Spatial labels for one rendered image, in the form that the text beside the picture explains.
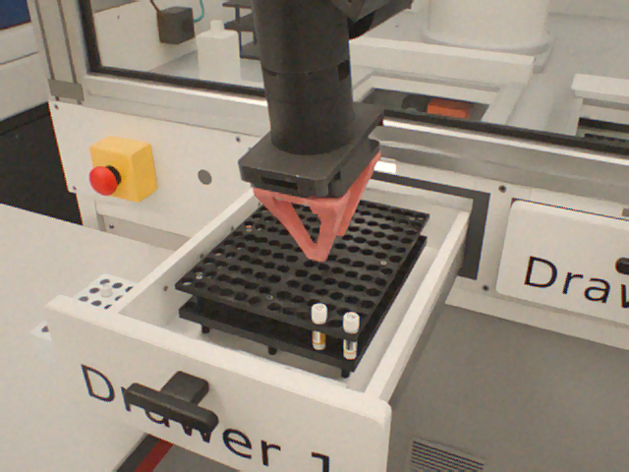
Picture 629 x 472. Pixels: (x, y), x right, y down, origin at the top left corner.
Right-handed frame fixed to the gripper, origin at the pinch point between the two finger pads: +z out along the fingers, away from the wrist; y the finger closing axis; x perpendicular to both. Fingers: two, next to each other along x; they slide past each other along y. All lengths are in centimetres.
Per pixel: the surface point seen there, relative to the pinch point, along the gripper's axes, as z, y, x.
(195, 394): 4.8, -13.7, 3.9
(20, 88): 15, 39, 88
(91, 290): 17.6, 1.0, 33.3
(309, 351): 10.6, -2.8, 1.3
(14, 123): 22, 37, 91
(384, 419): 4.4, -10.7, -9.1
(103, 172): 9.3, 12.7, 38.8
